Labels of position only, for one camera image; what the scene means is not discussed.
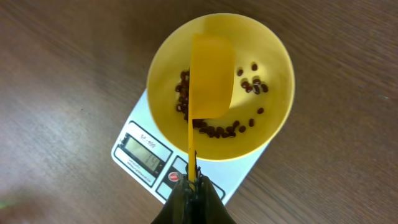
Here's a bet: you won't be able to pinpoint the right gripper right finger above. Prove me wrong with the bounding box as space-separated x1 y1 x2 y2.
194 175 236 224

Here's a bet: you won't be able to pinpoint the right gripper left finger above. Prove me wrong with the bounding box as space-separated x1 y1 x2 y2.
151 175 193 224

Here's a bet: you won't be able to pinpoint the yellow plastic measuring scoop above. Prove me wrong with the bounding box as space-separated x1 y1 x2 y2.
188 34 234 182

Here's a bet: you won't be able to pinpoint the white digital kitchen scale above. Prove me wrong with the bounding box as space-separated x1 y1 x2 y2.
111 91 266 204

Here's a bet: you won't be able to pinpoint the pale yellow plastic bowl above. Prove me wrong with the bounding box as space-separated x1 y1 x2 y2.
147 13 295 161

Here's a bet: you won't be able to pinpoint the red adzuki beans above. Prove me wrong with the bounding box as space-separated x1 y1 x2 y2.
175 69 269 138

